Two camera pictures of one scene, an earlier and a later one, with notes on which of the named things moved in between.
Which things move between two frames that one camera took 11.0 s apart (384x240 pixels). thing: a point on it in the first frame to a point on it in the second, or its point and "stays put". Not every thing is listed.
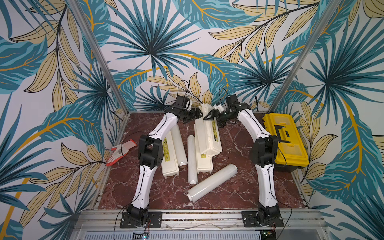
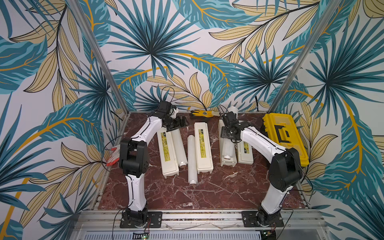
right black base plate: x=249 y=220 stays put
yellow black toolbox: x=292 y=155 stays put
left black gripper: x=194 y=115 to x=178 y=124
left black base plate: x=154 y=220 stays put
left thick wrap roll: x=178 y=145 stays put
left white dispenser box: x=169 y=168 stays put
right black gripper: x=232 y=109 to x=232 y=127
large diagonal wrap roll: x=226 y=174 to x=229 y=144
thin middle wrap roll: x=192 y=162 stays put
